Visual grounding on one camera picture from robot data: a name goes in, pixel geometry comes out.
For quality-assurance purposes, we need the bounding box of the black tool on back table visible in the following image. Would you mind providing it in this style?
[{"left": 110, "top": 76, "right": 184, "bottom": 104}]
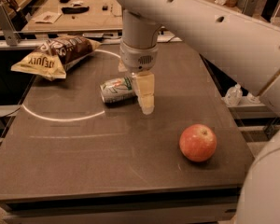
[{"left": 62, "top": 7, "right": 90, "bottom": 14}]

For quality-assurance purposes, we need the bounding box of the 7up soda can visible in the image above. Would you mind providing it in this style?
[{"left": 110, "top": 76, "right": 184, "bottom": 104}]
[{"left": 100, "top": 77, "right": 135, "bottom": 104}]

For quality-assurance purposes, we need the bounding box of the brown yellow chip bag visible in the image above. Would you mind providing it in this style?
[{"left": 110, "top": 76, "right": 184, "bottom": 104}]
[{"left": 11, "top": 35, "right": 101, "bottom": 81}]

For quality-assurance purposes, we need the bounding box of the left metal bracket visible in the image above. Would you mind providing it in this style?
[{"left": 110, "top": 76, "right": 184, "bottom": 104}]
[{"left": 0, "top": 4, "right": 21, "bottom": 46}]

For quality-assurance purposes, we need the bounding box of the clear plastic bottle right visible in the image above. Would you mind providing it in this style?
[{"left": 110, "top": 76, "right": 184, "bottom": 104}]
[{"left": 246, "top": 93, "right": 260, "bottom": 104}]

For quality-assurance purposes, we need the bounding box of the right metal bracket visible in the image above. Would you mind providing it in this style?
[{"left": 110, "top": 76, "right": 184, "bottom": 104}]
[{"left": 242, "top": 0, "right": 258, "bottom": 17}]

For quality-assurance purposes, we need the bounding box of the metal bracket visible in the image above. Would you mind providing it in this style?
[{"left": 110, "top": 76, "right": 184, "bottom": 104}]
[
  {"left": 0, "top": 4, "right": 21, "bottom": 46},
  {"left": 242, "top": 0, "right": 258, "bottom": 17}
]

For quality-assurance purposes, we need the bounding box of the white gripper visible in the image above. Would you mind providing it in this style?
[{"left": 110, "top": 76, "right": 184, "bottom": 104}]
[{"left": 119, "top": 39, "right": 158, "bottom": 115}]

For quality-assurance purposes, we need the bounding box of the clear plastic bottle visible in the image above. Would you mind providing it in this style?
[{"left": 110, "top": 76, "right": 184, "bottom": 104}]
[
  {"left": 246, "top": 93, "right": 260, "bottom": 104},
  {"left": 224, "top": 84, "right": 243, "bottom": 106}
]

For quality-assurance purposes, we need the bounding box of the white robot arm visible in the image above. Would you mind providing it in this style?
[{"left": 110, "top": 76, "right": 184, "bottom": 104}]
[{"left": 117, "top": 0, "right": 280, "bottom": 224}]

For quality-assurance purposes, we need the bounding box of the tan envelope on table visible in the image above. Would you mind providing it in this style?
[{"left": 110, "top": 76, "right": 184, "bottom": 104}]
[{"left": 33, "top": 11, "right": 61, "bottom": 24}]

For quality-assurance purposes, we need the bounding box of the clear plastic bottle left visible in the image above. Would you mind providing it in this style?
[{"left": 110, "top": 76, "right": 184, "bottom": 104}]
[{"left": 224, "top": 84, "right": 243, "bottom": 106}]

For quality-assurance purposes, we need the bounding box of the red apple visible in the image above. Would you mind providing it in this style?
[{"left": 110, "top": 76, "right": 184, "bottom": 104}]
[{"left": 179, "top": 124, "right": 217, "bottom": 162}]

